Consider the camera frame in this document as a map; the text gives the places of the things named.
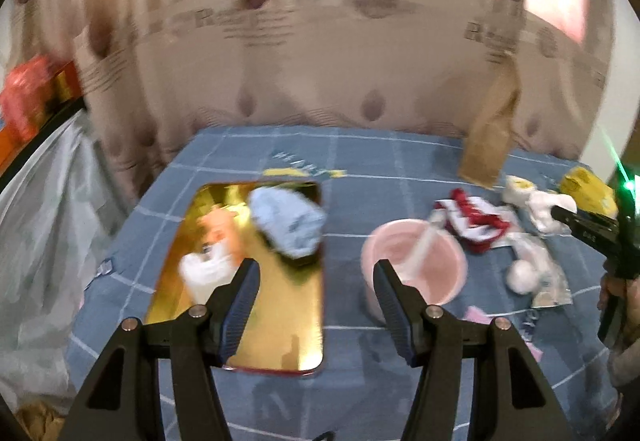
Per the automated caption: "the white pompom ball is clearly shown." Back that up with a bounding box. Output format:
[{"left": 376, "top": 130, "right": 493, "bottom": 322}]
[{"left": 505, "top": 258, "right": 543, "bottom": 296}]

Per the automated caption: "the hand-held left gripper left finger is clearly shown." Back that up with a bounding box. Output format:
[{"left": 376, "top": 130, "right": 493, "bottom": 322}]
[{"left": 60, "top": 258, "right": 263, "bottom": 441}]

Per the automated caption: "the person's right forearm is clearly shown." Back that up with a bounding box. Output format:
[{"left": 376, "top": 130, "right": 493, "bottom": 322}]
[{"left": 607, "top": 341, "right": 640, "bottom": 402}]

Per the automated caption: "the white fluffy yellow pouch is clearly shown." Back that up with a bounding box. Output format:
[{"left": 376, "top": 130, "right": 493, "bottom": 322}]
[{"left": 502, "top": 175, "right": 536, "bottom": 206}]

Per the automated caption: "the beige leaf print curtain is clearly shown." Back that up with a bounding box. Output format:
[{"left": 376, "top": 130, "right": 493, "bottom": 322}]
[{"left": 10, "top": 0, "right": 621, "bottom": 202}]

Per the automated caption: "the orange fish plush toy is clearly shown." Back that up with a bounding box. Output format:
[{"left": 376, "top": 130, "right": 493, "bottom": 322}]
[{"left": 197, "top": 206, "right": 246, "bottom": 267}]

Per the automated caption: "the blue towel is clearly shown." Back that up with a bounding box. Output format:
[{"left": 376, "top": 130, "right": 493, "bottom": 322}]
[{"left": 248, "top": 186, "right": 326, "bottom": 259}]

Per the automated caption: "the white plastic bag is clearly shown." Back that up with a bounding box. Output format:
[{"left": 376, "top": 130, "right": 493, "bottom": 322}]
[{"left": 0, "top": 111, "right": 131, "bottom": 417}]

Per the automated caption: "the pink mug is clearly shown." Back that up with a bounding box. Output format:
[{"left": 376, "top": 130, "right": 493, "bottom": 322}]
[{"left": 361, "top": 218, "right": 469, "bottom": 327}]

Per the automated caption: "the white sachet packet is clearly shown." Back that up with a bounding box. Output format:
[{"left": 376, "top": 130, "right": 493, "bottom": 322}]
[{"left": 512, "top": 233, "right": 572, "bottom": 309}]

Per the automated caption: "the yellow tissue pack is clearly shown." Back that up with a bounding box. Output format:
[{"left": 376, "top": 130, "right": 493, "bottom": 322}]
[{"left": 559, "top": 166, "right": 618, "bottom": 216}]

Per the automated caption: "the person's right hand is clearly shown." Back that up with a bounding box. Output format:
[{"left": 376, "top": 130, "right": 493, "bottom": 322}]
[{"left": 597, "top": 270, "right": 620, "bottom": 311}]

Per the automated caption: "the brown paper pouch bag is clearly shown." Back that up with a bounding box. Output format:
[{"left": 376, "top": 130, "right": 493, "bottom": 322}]
[{"left": 457, "top": 53, "right": 523, "bottom": 189}]

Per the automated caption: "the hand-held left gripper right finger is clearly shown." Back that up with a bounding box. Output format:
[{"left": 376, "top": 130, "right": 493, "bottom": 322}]
[{"left": 371, "top": 258, "right": 576, "bottom": 441}]

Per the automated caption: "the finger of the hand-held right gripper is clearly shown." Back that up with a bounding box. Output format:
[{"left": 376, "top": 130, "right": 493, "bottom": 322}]
[{"left": 550, "top": 203, "right": 621, "bottom": 249}]

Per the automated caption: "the red tin box gold inside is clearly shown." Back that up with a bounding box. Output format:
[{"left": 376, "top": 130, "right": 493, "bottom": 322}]
[{"left": 142, "top": 181, "right": 328, "bottom": 377}]

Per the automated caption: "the red and white sock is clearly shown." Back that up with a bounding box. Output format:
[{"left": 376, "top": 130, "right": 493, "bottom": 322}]
[{"left": 429, "top": 188, "right": 516, "bottom": 256}]

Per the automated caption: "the yellow packet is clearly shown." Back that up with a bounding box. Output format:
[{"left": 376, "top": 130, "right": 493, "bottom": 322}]
[{"left": 52, "top": 61, "right": 81, "bottom": 102}]

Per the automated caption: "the brown crumpled paper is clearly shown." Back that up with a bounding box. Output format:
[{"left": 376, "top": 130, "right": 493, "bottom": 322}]
[{"left": 15, "top": 401, "right": 66, "bottom": 441}]

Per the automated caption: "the blue checked tablecloth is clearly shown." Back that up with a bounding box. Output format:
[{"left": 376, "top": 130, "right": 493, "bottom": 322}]
[{"left": 65, "top": 123, "right": 631, "bottom": 441}]

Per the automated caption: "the red snack packet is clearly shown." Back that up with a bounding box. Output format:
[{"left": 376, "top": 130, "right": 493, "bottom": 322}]
[{"left": 0, "top": 56, "right": 58, "bottom": 142}]

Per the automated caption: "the white ceramic spoon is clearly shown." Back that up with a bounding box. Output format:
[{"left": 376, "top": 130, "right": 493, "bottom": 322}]
[{"left": 405, "top": 226, "right": 441, "bottom": 282}]

